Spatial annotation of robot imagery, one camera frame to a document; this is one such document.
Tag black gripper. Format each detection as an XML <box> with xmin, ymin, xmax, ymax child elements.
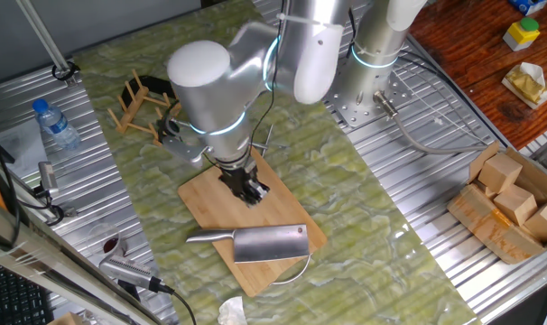
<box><xmin>218</xmin><ymin>164</ymin><xmax>272</xmax><ymax>209</ymax></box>

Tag steel cleaver knife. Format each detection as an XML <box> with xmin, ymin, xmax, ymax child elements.
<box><xmin>185</xmin><ymin>224</ymin><xmax>311</xmax><ymax>265</ymax></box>

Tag bamboo cutting board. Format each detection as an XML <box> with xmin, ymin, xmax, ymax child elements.
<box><xmin>177</xmin><ymin>148</ymin><xmax>328</xmax><ymax>298</ymax></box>

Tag green marble pattern mat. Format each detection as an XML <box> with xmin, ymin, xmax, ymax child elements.
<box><xmin>72</xmin><ymin>0</ymin><xmax>482</xmax><ymax>325</ymax></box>

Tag crumpled white tissue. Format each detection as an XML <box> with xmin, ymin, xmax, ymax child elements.
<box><xmin>217</xmin><ymin>295</ymin><xmax>248</xmax><ymax>325</ymax></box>

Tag wooden peg rack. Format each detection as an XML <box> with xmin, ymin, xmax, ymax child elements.
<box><xmin>106</xmin><ymin>68</ymin><xmax>184</xmax><ymax>148</ymax></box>

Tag glass cup with red liquid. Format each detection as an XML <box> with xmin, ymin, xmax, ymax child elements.
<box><xmin>86</xmin><ymin>222</ymin><xmax>128</xmax><ymax>258</ymax></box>

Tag clear plastic water bottle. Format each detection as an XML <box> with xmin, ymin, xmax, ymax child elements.
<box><xmin>32</xmin><ymin>97</ymin><xmax>83</xmax><ymax>152</ymax></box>

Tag loose wooden block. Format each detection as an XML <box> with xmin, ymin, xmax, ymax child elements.
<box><xmin>47</xmin><ymin>311</ymin><xmax>85</xmax><ymax>325</ymax></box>

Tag brown cardboard box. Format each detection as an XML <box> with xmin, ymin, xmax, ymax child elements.
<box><xmin>445</xmin><ymin>140</ymin><xmax>547</xmax><ymax>265</ymax></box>

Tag white paper sheet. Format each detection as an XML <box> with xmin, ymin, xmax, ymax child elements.
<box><xmin>0</xmin><ymin>117</ymin><xmax>49</xmax><ymax>180</ymax></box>

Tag light wooden block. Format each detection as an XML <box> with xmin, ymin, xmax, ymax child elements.
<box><xmin>477</xmin><ymin>152</ymin><xmax>524</xmax><ymax>195</ymax></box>
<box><xmin>523</xmin><ymin>199</ymin><xmax>547</xmax><ymax>243</ymax></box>
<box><xmin>493</xmin><ymin>183</ymin><xmax>539</xmax><ymax>227</ymax></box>

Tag aluminium pole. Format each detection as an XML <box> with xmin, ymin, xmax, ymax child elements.
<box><xmin>14</xmin><ymin>0</ymin><xmax>79</xmax><ymax>88</ymax></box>

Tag brown wooden table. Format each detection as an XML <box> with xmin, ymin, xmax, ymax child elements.
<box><xmin>408</xmin><ymin>0</ymin><xmax>547</xmax><ymax>151</ymax></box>

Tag black keyboard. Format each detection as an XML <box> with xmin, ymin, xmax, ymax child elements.
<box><xmin>0</xmin><ymin>261</ymin><xmax>54</xmax><ymax>325</ymax></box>

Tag white packet yellow contents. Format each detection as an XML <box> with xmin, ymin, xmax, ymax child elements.
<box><xmin>501</xmin><ymin>61</ymin><xmax>547</xmax><ymax>110</ymax></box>

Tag yellow button box green cap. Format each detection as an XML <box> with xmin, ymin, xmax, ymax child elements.
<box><xmin>502</xmin><ymin>16</ymin><xmax>541</xmax><ymax>52</ymax></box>

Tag blue box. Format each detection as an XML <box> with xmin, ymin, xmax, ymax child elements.
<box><xmin>507</xmin><ymin>0</ymin><xmax>547</xmax><ymax>17</ymax></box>

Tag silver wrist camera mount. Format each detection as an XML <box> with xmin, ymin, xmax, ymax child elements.
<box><xmin>158</xmin><ymin>106</ymin><xmax>210</xmax><ymax>171</ymax></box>

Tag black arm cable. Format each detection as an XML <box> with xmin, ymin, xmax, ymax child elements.
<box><xmin>248</xmin><ymin>0</ymin><xmax>289</xmax><ymax>150</ymax></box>

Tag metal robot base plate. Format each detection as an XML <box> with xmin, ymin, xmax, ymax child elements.
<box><xmin>322</xmin><ymin>58</ymin><xmax>414</xmax><ymax>130</ymax></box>

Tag silver ridged camera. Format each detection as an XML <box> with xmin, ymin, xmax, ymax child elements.
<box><xmin>98</xmin><ymin>254</ymin><xmax>162</xmax><ymax>293</ymax></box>

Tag grey hose with connector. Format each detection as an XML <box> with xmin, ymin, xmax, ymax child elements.
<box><xmin>372</xmin><ymin>89</ymin><xmax>489</xmax><ymax>156</ymax></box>

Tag small grey camera on mount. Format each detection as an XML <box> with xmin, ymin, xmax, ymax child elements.
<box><xmin>32</xmin><ymin>161</ymin><xmax>76</xmax><ymax>218</ymax></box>

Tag metal frame bar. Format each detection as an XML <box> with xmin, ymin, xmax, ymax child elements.
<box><xmin>0</xmin><ymin>193</ymin><xmax>166</xmax><ymax>325</ymax></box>

